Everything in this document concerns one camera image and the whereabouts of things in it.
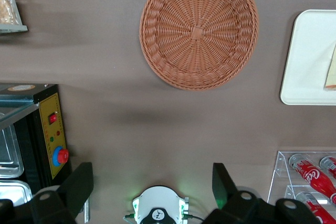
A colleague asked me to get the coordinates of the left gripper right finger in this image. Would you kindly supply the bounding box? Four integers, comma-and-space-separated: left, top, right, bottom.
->
207, 162, 269, 224

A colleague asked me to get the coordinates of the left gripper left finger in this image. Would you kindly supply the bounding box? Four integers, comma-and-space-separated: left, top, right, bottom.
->
29, 162, 95, 224

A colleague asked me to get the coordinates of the triangle sandwich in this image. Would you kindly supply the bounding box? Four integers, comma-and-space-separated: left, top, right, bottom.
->
323, 42, 336, 92

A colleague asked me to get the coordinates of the cream rectangular tray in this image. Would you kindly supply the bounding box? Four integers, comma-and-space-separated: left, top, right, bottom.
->
279, 9, 336, 106

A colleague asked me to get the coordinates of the round brown wicker basket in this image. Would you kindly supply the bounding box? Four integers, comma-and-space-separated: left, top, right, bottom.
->
139, 0, 259, 92

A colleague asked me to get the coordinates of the tray of packaged snacks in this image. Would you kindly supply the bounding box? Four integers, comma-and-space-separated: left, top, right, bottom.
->
0, 0, 28, 34

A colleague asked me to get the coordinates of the silver metal block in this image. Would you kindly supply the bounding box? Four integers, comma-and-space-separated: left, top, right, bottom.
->
83, 197, 91, 224

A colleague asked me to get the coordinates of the red emergency knob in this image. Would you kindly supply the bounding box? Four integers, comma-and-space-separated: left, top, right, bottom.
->
52, 145, 70, 167

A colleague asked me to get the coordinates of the clear acrylic bottle rack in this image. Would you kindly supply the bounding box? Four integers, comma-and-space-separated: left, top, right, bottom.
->
267, 151, 336, 224

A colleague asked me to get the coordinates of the steel warmer pan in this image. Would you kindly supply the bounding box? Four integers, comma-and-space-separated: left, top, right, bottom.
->
0, 123, 25, 179
0, 180, 34, 209

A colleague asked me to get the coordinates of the black food warmer case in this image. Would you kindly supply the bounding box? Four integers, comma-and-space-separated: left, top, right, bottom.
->
0, 82, 72, 209

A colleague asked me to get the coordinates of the red cola bottle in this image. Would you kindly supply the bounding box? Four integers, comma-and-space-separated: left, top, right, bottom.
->
295, 190, 332, 224
288, 153, 336, 204
319, 156, 336, 180

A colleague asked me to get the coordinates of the clear bag of crackers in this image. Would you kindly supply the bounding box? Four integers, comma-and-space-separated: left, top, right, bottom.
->
0, 0, 20, 26

